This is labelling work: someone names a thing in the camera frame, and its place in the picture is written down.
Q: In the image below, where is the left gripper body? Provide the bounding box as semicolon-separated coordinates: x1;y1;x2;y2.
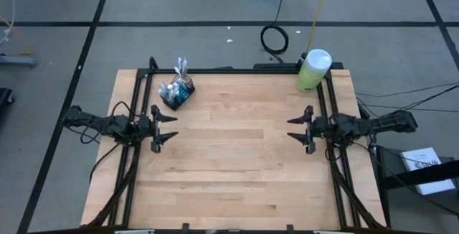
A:
138;104;161;154

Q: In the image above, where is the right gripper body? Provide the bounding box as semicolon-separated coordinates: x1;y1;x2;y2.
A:
304;105;329;155

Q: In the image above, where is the green wipes canister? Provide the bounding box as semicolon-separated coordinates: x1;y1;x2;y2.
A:
295;49;333;93

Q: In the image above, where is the white booklet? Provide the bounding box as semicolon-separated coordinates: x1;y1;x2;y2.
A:
399;146;456;196

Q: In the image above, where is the black side stand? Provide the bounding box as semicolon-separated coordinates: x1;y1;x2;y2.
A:
369;144;459;234

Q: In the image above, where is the black chair base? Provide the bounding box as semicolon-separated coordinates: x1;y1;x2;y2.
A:
0;87;15;120

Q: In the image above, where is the grey desk foot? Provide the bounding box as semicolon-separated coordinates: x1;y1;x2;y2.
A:
0;54;37;67

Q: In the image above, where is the black wire caddy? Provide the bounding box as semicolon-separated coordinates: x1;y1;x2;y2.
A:
157;75;197;112

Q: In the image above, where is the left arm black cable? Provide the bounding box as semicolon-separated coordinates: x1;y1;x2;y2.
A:
88;142;121;184

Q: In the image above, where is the black table frame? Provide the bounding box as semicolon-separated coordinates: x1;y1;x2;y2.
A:
85;56;387;234

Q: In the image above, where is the coiled black floor cable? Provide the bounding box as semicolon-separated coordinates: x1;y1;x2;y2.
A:
260;0;290;55

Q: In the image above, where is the thin black floor cable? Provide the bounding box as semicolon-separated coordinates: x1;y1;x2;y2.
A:
358;85;459;113
354;82;459;98

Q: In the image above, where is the yellow cable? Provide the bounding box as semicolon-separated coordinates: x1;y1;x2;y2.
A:
306;0;334;54

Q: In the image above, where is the orange floor cable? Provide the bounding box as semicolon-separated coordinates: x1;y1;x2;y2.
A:
0;14;35;56

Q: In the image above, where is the white floor cable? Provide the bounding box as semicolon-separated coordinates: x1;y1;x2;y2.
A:
0;0;17;45

